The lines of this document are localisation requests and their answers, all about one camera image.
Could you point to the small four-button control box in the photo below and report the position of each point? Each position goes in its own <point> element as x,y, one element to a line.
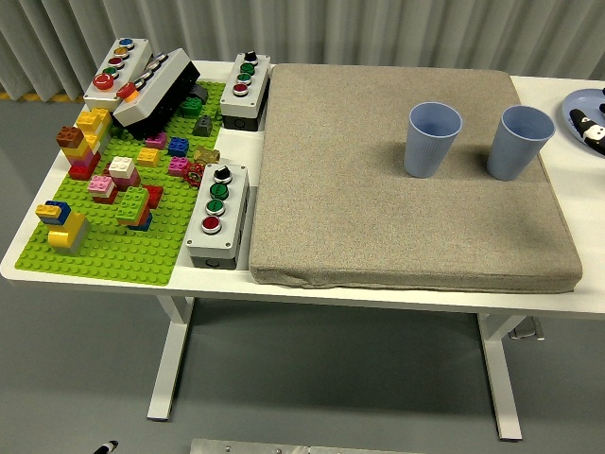
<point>257,90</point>

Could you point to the grey sloped brick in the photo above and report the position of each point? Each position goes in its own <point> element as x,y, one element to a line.
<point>203,127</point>

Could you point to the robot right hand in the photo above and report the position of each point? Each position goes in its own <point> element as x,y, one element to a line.
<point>588,132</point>

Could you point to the dark green brick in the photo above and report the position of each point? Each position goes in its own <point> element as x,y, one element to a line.
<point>190,108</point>

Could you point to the yellow blue grey brick duck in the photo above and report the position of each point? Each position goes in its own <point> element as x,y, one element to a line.
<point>66,232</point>

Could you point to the grey metal plate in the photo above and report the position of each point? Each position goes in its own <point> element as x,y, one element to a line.
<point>260,447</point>

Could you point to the green orange blue brick stack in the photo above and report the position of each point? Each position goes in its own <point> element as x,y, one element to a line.
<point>132,203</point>

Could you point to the light blue plate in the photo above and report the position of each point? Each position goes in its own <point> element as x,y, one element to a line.
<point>586,100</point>

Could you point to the green brick baseplate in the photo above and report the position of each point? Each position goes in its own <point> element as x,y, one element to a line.
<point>118,255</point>

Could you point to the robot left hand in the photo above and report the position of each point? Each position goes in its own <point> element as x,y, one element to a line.
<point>106,447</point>

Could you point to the brown yellow red brick tower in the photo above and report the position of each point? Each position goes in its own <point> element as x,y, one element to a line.
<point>78,151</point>

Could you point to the grey bracket under table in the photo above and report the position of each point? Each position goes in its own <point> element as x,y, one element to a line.
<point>529,331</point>

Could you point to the white five-button control box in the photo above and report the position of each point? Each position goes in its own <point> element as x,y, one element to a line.
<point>137,57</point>

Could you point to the pink and red brick stack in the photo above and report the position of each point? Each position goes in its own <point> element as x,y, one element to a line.
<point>101,186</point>

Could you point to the blue ribbed plastic cup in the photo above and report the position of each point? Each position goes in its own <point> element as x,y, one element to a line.
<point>425,156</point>
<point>513,156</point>

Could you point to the grey-brown cushion mat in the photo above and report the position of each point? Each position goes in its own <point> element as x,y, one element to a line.
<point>354,189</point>

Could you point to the grey pleated curtain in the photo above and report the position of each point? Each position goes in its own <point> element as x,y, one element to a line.
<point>236,23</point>

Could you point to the magenta brick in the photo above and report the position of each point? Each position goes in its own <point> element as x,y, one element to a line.
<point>178,165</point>
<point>157,141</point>

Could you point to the white table leg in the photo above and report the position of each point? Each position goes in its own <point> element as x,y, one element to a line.
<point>501,378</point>
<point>167,369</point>

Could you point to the large four-button control box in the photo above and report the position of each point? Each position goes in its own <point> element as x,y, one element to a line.
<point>234,208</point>

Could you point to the yellow white green brick stack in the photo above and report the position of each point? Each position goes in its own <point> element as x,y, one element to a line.
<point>92,120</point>

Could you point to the tilted white black-based button box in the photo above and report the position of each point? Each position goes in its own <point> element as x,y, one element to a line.
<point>160,80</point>

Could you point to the white and pink brick stack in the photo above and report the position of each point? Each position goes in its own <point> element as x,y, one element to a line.
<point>122,168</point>

